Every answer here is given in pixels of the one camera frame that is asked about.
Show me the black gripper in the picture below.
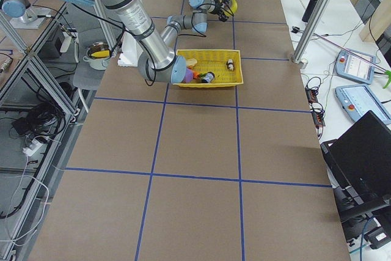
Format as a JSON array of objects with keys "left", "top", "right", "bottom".
[{"left": 210, "top": 0, "right": 235, "bottom": 22}]

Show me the clear yellowish tape roll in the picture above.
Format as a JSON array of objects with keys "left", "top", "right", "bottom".
[{"left": 224, "top": 0, "right": 238, "bottom": 17}]

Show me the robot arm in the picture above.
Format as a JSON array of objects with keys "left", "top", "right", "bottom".
[{"left": 63, "top": 0, "right": 237, "bottom": 84}]

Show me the yellow woven basket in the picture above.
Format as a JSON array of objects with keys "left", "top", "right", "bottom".
[{"left": 177, "top": 49, "right": 244, "bottom": 88}]

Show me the panda figurine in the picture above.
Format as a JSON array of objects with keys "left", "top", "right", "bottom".
[{"left": 226, "top": 59, "right": 235, "bottom": 71}]

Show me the toy croissant bread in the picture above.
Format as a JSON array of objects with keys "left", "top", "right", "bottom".
[{"left": 186, "top": 58, "right": 198, "bottom": 69}]

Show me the small black labelled can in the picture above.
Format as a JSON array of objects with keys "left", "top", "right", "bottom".
[{"left": 201, "top": 72, "right": 215, "bottom": 84}]

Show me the orange toy carrot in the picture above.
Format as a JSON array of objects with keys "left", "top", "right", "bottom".
[{"left": 193, "top": 71, "right": 206, "bottom": 79}]

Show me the purple foam block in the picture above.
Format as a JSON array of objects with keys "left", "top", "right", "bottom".
[{"left": 182, "top": 68, "right": 194, "bottom": 84}]

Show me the black water bottle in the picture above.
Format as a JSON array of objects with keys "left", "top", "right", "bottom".
[{"left": 302, "top": 0, "right": 318, "bottom": 23}]

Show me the far teach pendant tablet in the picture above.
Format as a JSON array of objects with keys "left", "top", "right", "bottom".
[{"left": 335, "top": 50, "right": 377, "bottom": 84}]

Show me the teach pendant tablet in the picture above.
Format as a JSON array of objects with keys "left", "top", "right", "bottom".
[
  {"left": 335, "top": 84, "right": 390, "bottom": 125},
  {"left": 335, "top": 50, "right": 377, "bottom": 84}
]

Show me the near teach pendant tablet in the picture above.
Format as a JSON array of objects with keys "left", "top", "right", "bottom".
[{"left": 335, "top": 84, "right": 390, "bottom": 125}]

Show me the black laptop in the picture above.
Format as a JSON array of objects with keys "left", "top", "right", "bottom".
[{"left": 321, "top": 111, "right": 390, "bottom": 210}]

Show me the aluminium frame post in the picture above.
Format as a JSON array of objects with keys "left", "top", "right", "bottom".
[{"left": 291, "top": 0, "right": 330, "bottom": 69}]

